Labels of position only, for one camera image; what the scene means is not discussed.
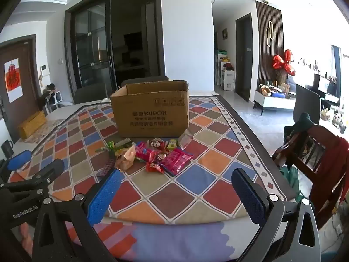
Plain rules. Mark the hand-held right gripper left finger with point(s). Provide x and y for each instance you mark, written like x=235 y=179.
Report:
x=105 y=196

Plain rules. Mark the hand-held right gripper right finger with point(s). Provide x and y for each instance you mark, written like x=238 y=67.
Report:
x=249 y=199

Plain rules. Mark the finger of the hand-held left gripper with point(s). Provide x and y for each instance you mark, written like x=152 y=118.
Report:
x=49 y=170
x=19 y=159

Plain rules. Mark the green candy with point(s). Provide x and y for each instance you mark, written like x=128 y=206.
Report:
x=110 y=145

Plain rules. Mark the brown cardboard box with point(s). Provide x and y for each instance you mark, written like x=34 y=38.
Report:
x=150 y=114

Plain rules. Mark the black mug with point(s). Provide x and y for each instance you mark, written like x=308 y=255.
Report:
x=6 y=147

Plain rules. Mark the yellow wooden box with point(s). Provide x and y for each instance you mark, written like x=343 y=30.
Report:
x=31 y=124

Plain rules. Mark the beige snack packet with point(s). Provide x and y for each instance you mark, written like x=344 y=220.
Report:
x=126 y=158

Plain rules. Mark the floral table runner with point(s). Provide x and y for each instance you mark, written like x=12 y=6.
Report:
x=51 y=127

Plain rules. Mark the green white snack stick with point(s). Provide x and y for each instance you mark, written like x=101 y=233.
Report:
x=124 y=143

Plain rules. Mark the brown wooden chair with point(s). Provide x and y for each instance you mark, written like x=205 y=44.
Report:
x=300 y=166

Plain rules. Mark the checkered colourful tablecloth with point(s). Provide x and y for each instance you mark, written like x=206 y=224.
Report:
x=190 y=180

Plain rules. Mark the brown entry door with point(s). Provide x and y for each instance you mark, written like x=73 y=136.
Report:
x=27 y=92

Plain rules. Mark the dark red snack packet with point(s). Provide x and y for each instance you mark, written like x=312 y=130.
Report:
x=160 y=157

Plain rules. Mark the small white rack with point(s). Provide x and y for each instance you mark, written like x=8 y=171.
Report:
x=54 y=98

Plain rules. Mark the pastel printed table mat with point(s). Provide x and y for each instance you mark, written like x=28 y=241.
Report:
x=163 y=237

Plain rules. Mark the large pink snack packet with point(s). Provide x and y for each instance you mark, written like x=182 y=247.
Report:
x=176 y=161

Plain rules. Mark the red white door poster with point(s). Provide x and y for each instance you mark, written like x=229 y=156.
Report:
x=12 y=79

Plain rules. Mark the dark grey dining chair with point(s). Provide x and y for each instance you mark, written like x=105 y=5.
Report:
x=87 y=92
x=144 y=79
x=306 y=101

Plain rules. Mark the clear snack packet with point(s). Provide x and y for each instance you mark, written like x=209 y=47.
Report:
x=185 y=139

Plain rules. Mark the red cloth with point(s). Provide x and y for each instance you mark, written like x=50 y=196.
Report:
x=332 y=169

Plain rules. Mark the dark green cloth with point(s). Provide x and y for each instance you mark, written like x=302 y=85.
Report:
x=298 y=125

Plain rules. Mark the white intercom panel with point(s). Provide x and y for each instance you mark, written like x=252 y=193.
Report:
x=44 y=69

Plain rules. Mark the white low cabinet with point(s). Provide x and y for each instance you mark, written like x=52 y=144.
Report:
x=272 y=102

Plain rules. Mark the pile of boxes and bags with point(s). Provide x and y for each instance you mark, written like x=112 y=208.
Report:
x=272 y=88

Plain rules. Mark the white storage shelf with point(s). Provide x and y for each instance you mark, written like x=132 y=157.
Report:
x=227 y=76

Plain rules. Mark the black glass sliding doors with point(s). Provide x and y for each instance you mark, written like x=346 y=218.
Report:
x=92 y=46

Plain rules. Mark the dark monitor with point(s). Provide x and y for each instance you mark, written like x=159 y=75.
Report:
x=327 y=87

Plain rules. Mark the red bow decoration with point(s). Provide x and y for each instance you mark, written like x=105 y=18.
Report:
x=283 y=62

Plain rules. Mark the dark hallway door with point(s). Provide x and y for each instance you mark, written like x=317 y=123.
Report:
x=244 y=57

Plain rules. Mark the dark slatted wall panel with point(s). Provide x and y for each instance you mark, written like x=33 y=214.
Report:
x=263 y=32

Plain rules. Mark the small wall picture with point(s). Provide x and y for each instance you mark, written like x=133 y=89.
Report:
x=224 y=33

